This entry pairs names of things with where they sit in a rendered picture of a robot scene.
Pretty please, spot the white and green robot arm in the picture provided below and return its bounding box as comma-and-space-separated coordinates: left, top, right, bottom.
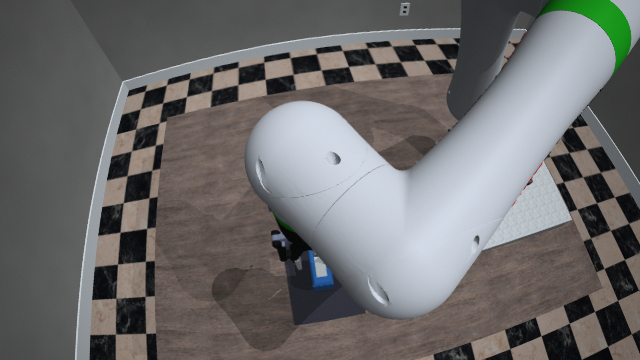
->
245, 0, 640, 320

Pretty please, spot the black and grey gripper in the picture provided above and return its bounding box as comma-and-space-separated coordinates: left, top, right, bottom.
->
271, 230, 312, 270

